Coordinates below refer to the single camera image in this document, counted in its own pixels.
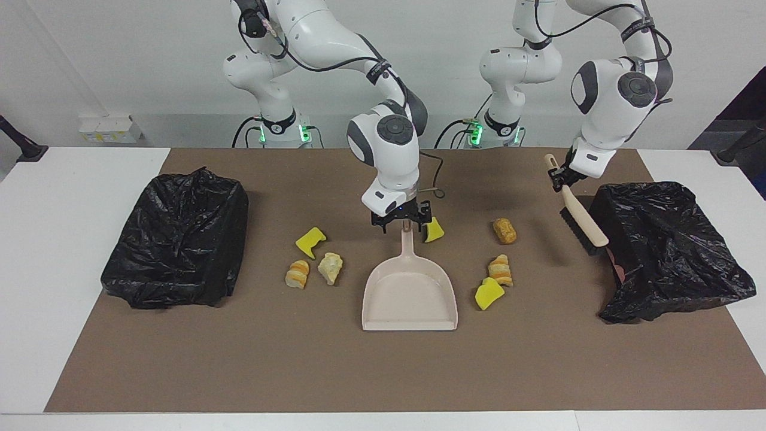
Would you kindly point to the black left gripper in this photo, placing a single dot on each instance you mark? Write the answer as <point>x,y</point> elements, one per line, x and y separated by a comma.
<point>574,169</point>

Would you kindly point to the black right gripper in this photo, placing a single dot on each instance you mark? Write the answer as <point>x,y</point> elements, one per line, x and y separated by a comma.
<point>400,214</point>

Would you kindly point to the curved yellow sponge piece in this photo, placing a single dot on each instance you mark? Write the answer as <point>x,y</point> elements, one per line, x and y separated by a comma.
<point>437,232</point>

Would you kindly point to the beige hand brush black bristles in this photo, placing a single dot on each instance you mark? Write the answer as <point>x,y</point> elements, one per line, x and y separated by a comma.
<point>583,218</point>

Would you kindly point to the brown bread roll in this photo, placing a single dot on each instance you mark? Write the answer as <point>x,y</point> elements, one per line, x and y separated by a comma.
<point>504,231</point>

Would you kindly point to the beige plastic dustpan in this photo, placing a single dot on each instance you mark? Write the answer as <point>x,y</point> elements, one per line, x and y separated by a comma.
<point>410,299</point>

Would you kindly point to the pale pastry piece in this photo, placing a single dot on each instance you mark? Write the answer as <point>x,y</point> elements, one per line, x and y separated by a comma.
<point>330,267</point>

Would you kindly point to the notched yellow sponge piece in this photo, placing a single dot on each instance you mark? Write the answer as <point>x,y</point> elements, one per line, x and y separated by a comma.
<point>309,240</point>

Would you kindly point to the large striped croissant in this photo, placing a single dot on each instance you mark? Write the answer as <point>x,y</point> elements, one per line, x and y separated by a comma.
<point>500,270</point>

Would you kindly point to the yellow sponge with green side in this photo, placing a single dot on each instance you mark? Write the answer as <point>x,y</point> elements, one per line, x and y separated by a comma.
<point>488,294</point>

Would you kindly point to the small striped croissant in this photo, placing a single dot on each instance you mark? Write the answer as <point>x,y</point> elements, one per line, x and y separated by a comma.
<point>297,274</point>

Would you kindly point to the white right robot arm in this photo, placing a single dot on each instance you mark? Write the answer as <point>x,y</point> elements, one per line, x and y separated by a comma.
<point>389,155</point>

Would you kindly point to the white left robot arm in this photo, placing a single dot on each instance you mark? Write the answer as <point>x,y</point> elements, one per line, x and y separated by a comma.
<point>610,108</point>

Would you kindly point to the black bag lined pink bin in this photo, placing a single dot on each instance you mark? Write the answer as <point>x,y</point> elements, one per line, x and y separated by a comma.
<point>664,251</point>

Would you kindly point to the brown table mat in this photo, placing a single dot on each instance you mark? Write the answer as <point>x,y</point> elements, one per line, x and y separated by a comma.
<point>383,371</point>

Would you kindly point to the black camera stand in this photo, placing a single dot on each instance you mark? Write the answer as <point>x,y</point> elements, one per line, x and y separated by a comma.
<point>733,149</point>
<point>27,149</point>

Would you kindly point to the white wall socket box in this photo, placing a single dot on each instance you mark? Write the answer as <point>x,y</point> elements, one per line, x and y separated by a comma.
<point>108,130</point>

